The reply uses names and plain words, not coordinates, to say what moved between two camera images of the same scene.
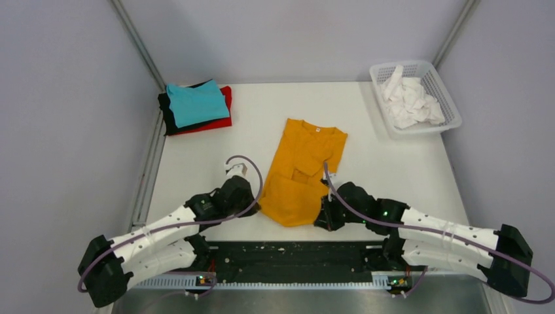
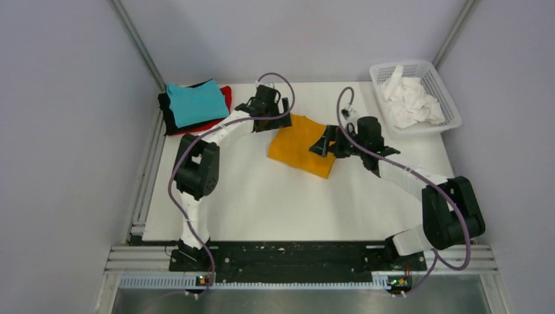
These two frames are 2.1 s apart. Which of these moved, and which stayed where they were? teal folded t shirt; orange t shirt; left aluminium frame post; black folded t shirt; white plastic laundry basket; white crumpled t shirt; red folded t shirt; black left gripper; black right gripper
Moved: black left gripper; black right gripper; orange t shirt
Stayed: white plastic laundry basket; black folded t shirt; white crumpled t shirt; red folded t shirt; teal folded t shirt; left aluminium frame post
